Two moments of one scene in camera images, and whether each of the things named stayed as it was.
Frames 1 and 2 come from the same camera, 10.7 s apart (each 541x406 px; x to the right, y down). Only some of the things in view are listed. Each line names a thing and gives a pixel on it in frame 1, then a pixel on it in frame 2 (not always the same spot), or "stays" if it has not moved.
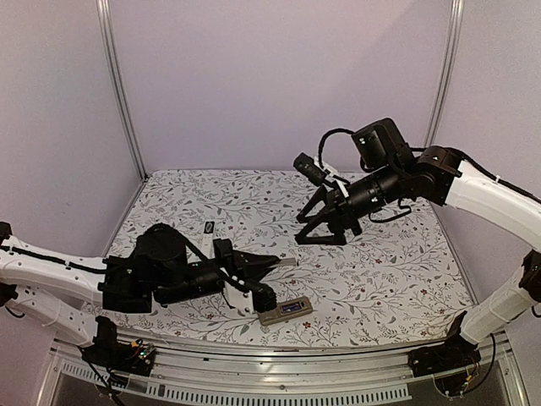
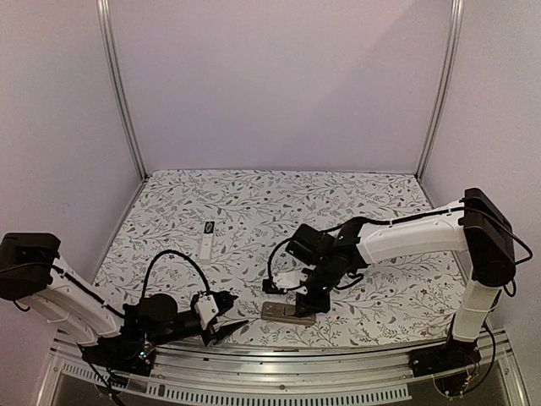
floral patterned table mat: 397,279 stays
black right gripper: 337,214 to 314,307
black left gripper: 240,266 to 222,333
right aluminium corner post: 448,71 stays
